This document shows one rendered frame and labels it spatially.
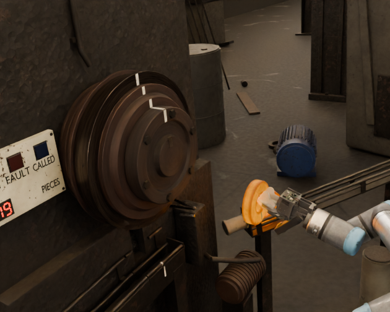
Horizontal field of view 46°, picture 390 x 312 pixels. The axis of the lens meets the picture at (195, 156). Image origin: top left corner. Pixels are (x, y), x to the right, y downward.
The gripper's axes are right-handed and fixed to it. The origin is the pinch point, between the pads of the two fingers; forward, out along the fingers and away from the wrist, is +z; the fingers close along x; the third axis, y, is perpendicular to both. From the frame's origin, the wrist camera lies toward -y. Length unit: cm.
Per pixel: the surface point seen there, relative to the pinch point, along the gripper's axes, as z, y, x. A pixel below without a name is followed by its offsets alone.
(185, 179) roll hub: 14.6, 12.7, 26.2
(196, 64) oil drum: 150, -47, -198
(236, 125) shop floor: 130, -124, -267
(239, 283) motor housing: -5.4, -33.1, 7.6
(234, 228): 5.9, -19.7, -2.7
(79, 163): 31, 23, 54
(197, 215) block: 15.6, -11.0, 10.8
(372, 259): -42, -21, -27
